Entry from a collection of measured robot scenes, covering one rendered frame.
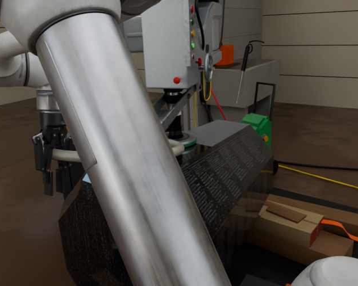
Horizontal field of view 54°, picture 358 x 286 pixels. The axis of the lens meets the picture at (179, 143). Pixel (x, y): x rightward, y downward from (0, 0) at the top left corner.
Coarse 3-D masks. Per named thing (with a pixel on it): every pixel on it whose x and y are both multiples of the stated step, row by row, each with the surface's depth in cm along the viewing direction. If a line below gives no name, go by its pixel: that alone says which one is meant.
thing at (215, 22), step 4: (212, 20) 218; (216, 20) 220; (212, 24) 218; (216, 24) 221; (212, 28) 219; (216, 28) 221; (212, 32) 220; (216, 32) 222; (216, 36) 223; (216, 40) 224; (216, 44) 224; (216, 48) 225
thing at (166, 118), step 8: (192, 88) 187; (200, 88) 191; (160, 96) 176; (184, 96) 175; (160, 104) 174; (176, 104) 164; (184, 104) 175; (160, 112) 169; (168, 112) 156; (176, 112) 164; (160, 120) 160; (168, 120) 154
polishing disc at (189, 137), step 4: (168, 132) 192; (184, 132) 191; (188, 132) 191; (184, 136) 184; (188, 136) 184; (192, 136) 184; (176, 140) 178; (180, 140) 178; (184, 140) 178; (188, 140) 178; (192, 140) 179; (184, 144) 176
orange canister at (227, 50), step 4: (220, 48) 460; (224, 48) 458; (228, 48) 467; (232, 48) 477; (224, 52) 460; (228, 52) 469; (232, 52) 479; (224, 56) 462; (228, 56) 470; (232, 56) 481; (220, 60) 465; (224, 60) 463; (228, 60) 472; (232, 60) 483; (216, 64) 471; (220, 64) 467; (224, 64) 465; (228, 64) 475; (232, 64) 481; (236, 64) 488; (216, 68) 467; (220, 68) 463; (224, 68) 460
